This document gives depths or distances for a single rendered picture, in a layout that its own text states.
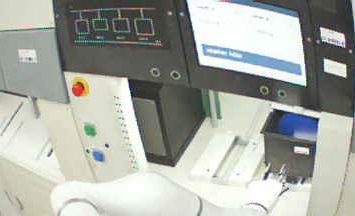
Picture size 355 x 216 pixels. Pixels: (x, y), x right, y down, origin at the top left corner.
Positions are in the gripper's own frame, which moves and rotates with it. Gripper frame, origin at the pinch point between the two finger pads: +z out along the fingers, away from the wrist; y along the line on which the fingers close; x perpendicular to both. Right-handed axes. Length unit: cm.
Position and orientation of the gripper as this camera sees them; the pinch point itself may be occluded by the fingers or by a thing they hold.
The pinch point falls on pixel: (274, 172)
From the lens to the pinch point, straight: 151.8
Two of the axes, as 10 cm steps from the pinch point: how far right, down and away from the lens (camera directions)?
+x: -1.5, -7.8, -6.1
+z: 4.0, -6.1, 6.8
